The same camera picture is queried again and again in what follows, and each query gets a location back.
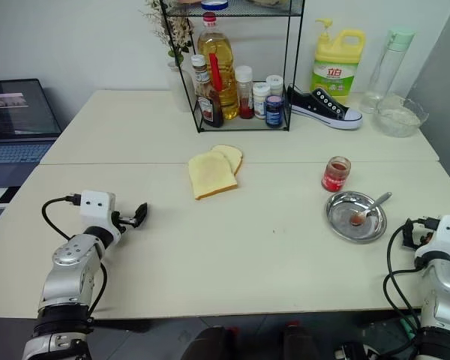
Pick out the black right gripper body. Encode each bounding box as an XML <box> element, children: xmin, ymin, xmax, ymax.
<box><xmin>411</xmin><ymin>223</ymin><xmax>437</xmax><ymax>250</ymax></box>

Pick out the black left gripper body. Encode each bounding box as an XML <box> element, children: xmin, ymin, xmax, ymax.
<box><xmin>111</xmin><ymin>210</ymin><xmax>137</xmax><ymax>230</ymax></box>

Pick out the large white bread slice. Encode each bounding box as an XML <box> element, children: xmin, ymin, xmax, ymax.
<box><xmin>187</xmin><ymin>152</ymin><xmax>239</xmax><ymax>201</ymax></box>

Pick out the red jam jar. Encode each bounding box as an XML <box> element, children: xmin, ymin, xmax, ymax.
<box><xmin>321</xmin><ymin>156</ymin><xmax>352</xmax><ymax>194</ymax></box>

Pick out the small white bread slice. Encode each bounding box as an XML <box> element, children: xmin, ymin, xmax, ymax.
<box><xmin>211</xmin><ymin>144</ymin><xmax>245</xmax><ymax>176</ymax></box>

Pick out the metal spoon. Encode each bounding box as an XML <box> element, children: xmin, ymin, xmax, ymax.
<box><xmin>349</xmin><ymin>191</ymin><xmax>393</xmax><ymax>227</ymax></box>

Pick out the round metal plate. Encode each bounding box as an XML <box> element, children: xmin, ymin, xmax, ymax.
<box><xmin>325</xmin><ymin>190</ymin><xmax>388</xmax><ymax>245</ymax></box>

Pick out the clear glass bowl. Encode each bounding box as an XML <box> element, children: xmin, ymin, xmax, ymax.
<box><xmin>372</xmin><ymin>94</ymin><xmax>430</xmax><ymax>138</ymax></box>

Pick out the white vase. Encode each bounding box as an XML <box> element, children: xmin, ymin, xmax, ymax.
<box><xmin>166</xmin><ymin>61</ymin><xmax>197</xmax><ymax>113</ymax></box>

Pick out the brown sauce bottle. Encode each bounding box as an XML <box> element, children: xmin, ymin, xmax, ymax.
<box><xmin>190</xmin><ymin>54</ymin><xmax>225</xmax><ymax>129</ymax></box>

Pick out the open laptop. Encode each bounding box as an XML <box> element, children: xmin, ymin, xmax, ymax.
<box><xmin>0</xmin><ymin>78</ymin><xmax>64</xmax><ymax>188</ymax></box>

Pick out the black and white sneaker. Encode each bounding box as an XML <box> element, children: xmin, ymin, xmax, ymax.
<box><xmin>286</xmin><ymin>84</ymin><xmax>364</xmax><ymax>131</ymax></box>

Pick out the red spice bottle white cap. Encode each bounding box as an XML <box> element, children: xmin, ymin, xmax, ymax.
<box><xmin>235</xmin><ymin>65</ymin><xmax>256</xmax><ymax>120</ymax></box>

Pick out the clear bottle green cap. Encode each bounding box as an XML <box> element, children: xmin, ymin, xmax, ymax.
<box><xmin>358</xmin><ymin>26</ymin><xmax>416</xmax><ymax>115</ymax></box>

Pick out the yellow cooking oil bottle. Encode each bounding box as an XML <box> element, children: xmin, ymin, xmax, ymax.
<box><xmin>196</xmin><ymin>11</ymin><xmax>240</xmax><ymax>121</ymax></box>

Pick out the white jar orange label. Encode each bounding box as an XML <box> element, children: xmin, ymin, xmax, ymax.
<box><xmin>251</xmin><ymin>81</ymin><xmax>272</xmax><ymax>120</ymax></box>

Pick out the dark blue jar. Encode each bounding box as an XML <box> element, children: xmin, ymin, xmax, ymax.
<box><xmin>264</xmin><ymin>94</ymin><xmax>285</xmax><ymax>129</ymax></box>

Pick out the yellow dish soap bottle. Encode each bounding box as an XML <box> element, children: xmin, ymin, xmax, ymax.
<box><xmin>310</xmin><ymin>18</ymin><xmax>367</xmax><ymax>107</ymax></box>

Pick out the small white jar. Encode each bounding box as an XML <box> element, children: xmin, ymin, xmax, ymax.
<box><xmin>265</xmin><ymin>74</ymin><xmax>284</xmax><ymax>98</ymax></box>

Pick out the dried flower bunch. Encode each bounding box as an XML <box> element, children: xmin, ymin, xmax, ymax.
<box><xmin>139</xmin><ymin>0</ymin><xmax>195</xmax><ymax>68</ymax></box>

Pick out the blue and white lid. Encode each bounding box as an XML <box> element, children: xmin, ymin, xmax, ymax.
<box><xmin>200</xmin><ymin>0</ymin><xmax>230</xmax><ymax>11</ymax></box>

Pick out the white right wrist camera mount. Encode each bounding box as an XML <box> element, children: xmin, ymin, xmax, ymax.
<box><xmin>415</xmin><ymin>214</ymin><xmax>450</xmax><ymax>260</ymax></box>

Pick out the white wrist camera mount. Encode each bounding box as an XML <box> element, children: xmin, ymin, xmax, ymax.
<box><xmin>415</xmin><ymin>214</ymin><xmax>450</xmax><ymax>260</ymax></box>
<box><xmin>78</xmin><ymin>190</ymin><xmax>122</xmax><ymax>241</ymax></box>

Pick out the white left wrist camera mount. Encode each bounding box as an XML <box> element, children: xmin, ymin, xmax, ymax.
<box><xmin>78</xmin><ymin>190</ymin><xmax>122</xmax><ymax>241</ymax></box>

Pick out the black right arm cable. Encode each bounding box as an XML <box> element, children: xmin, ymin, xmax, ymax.
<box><xmin>382</xmin><ymin>215</ymin><xmax>442</xmax><ymax>341</ymax></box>

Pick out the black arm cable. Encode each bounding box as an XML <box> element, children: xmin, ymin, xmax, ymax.
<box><xmin>41</xmin><ymin>193</ymin><xmax>109</xmax><ymax>324</ymax></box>
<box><xmin>382</xmin><ymin>215</ymin><xmax>442</xmax><ymax>341</ymax></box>

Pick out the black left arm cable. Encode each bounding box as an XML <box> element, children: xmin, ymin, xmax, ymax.
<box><xmin>41</xmin><ymin>193</ymin><xmax>109</xmax><ymax>324</ymax></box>

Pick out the black wire shelf rack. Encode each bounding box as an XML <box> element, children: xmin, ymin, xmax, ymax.
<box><xmin>158</xmin><ymin>0</ymin><xmax>307</xmax><ymax>134</ymax></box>

